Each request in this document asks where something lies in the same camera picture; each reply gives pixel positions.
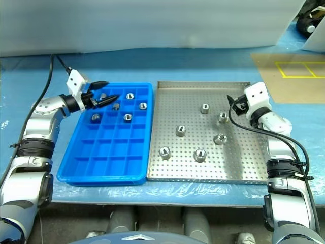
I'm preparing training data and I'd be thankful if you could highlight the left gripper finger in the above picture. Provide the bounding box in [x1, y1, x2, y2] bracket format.
[89, 80, 110, 90]
[96, 95, 119, 107]

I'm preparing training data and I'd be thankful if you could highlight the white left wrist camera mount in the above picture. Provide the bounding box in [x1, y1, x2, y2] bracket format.
[66, 69, 89, 112]

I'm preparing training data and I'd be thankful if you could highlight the grey rounded leg shape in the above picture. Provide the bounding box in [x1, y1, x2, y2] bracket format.
[108, 207, 137, 233]
[182, 209, 211, 241]

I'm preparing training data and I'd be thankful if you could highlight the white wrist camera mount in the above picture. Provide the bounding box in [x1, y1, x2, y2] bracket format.
[66, 69, 89, 112]
[243, 81, 270, 120]

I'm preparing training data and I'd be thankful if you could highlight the blue plastic table cover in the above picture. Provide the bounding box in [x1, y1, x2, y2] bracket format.
[0, 47, 325, 208]

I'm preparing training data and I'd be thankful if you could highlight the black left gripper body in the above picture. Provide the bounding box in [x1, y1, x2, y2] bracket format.
[81, 87, 99, 110]

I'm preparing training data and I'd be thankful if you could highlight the blue-grey torso shell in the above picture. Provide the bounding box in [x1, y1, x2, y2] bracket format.
[72, 230, 188, 244]

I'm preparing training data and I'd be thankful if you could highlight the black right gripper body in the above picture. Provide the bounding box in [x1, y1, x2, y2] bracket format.
[233, 94, 249, 117]

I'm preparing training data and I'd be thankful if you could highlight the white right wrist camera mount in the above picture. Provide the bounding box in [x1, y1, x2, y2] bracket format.
[243, 81, 270, 120]

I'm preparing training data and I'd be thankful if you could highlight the white slanted panel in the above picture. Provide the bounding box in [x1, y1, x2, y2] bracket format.
[302, 19, 325, 53]

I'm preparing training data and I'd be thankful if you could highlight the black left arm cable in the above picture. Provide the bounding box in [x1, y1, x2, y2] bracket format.
[0, 54, 73, 189]

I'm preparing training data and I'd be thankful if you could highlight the black wheeled machine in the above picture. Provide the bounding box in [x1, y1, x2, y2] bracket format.
[296, 0, 325, 39]

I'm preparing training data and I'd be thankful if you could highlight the white shoe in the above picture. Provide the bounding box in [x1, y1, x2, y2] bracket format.
[233, 232, 256, 244]
[85, 230, 107, 239]

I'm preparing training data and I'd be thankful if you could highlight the brown cardboard sheet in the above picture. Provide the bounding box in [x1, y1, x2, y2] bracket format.
[250, 52, 325, 104]

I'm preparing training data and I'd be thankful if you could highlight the blue compartment tray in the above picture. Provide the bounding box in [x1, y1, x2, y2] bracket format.
[56, 82, 155, 187]

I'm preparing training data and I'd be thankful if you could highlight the perforated metal tray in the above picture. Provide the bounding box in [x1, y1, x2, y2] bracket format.
[147, 81, 270, 185]

